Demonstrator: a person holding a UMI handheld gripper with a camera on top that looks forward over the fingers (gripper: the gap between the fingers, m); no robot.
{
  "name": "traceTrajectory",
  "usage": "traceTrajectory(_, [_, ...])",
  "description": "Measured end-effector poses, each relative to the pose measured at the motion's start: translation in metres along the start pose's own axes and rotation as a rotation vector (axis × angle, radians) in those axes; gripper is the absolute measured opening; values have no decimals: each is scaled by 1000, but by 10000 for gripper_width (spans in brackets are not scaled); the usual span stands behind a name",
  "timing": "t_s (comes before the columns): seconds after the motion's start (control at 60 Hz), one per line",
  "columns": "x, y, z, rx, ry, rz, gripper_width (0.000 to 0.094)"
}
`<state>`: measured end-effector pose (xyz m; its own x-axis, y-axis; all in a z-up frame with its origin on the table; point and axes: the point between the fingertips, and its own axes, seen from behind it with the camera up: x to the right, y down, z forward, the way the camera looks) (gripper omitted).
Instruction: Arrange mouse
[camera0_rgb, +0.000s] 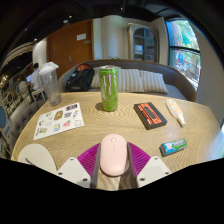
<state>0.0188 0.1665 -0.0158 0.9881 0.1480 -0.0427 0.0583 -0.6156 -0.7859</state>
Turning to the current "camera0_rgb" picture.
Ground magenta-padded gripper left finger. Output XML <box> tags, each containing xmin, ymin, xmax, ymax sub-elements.
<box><xmin>56</xmin><ymin>142</ymin><xmax>102</xmax><ymax>189</ymax></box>

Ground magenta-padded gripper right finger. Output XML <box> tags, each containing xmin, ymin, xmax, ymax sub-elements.
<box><xmin>126</xmin><ymin>142</ymin><xmax>173</xmax><ymax>188</ymax></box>

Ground pink computer mouse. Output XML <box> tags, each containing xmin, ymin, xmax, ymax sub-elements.
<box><xmin>99</xmin><ymin>133</ymin><xmax>130</xmax><ymax>178</ymax></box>

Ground round white pig mouse pad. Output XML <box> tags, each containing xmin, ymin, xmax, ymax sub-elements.
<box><xmin>17</xmin><ymin>143</ymin><xmax>58</xmax><ymax>175</ymax></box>

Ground small green and blue pack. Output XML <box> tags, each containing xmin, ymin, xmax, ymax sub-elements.
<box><xmin>159</xmin><ymin>138</ymin><xmax>188</xmax><ymax>158</ymax></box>

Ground black and orange flat box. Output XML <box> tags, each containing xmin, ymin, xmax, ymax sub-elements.
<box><xmin>133</xmin><ymin>101</ymin><xmax>168</xmax><ymax>131</ymax></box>

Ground white sticker sheet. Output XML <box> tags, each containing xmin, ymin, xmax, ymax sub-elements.
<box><xmin>33</xmin><ymin>102</ymin><xmax>85</xmax><ymax>141</ymax></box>

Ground white squeeze tube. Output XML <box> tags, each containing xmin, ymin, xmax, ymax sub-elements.
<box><xmin>165</xmin><ymin>98</ymin><xmax>186</xmax><ymax>127</ymax></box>

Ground green drink can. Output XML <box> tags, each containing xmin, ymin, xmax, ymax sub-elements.
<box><xmin>98</xmin><ymin>65</ymin><xmax>120</xmax><ymax>112</ymax></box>

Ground striped cushion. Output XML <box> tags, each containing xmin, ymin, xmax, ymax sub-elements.
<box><xmin>139</xmin><ymin>69</ymin><xmax>169</xmax><ymax>95</ymax></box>
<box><xmin>90</xmin><ymin>66</ymin><xmax>102</xmax><ymax>89</ymax></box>
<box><xmin>118</xmin><ymin>68</ymin><xmax>145</xmax><ymax>93</ymax></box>

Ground clear plastic tumbler with lid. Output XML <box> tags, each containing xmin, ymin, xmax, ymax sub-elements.
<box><xmin>37</xmin><ymin>61</ymin><xmax>63</xmax><ymax>107</ymax></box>

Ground black and orange backpack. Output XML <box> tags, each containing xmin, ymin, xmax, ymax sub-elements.
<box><xmin>64</xmin><ymin>63</ymin><xmax>95</xmax><ymax>93</ymax></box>

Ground grey curved sofa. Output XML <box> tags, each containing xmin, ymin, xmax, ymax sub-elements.
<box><xmin>58</xmin><ymin>59</ymin><xmax>198</xmax><ymax>102</ymax></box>

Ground white dining chairs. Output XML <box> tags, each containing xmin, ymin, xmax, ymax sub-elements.
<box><xmin>17</xmin><ymin>79</ymin><xmax>46</xmax><ymax>103</ymax></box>

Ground person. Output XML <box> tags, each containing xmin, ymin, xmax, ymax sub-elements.
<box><xmin>29</xmin><ymin>62</ymin><xmax>42</xmax><ymax>92</ymax></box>

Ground black-framed window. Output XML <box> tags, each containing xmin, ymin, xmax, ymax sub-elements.
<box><xmin>165</xmin><ymin>19</ymin><xmax>202</xmax><ymax>89</ymax></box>

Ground glass-door cabinet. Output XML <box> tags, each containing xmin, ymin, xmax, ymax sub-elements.
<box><xmin>127</xmin><ymin>23</ymin><xmax>160</xmax><ymax>63</ymax></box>

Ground brown wooden door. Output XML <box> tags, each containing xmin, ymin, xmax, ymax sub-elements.
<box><xmin>46</xmin><ymin>19</ymin><xmax>95</xmax><ymax>79</ymax></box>

